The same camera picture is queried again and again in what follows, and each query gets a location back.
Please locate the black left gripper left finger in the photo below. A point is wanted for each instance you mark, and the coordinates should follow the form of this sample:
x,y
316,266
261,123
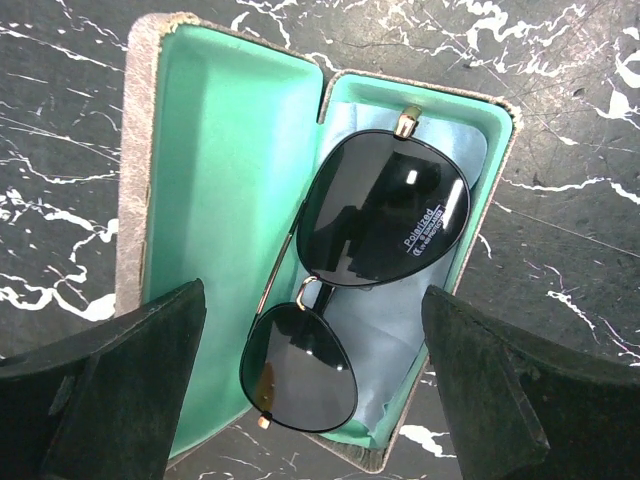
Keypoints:
x,y
104,403

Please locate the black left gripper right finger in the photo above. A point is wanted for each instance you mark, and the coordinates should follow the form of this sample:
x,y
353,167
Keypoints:
x,y
519,406

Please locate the light blue cleaning cloth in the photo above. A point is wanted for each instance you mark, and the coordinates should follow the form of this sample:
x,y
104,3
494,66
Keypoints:
x,y
383,221

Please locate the black sunglasses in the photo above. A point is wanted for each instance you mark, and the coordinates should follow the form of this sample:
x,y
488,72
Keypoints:
x,y
294,370

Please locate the grey glasses case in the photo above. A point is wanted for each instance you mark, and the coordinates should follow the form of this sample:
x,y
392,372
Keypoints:
x,y
220,144

